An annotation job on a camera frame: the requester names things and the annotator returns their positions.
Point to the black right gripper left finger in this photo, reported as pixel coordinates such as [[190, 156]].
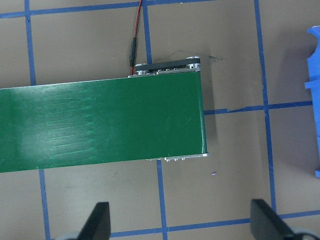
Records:
[[98, 225]]

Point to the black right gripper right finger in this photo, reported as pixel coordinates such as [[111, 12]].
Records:
[[265, 224]]

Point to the green conveyor belt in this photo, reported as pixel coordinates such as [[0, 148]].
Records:
[[155, 114]]

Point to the blue plastic bin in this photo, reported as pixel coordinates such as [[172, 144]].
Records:
[[313, 63]]

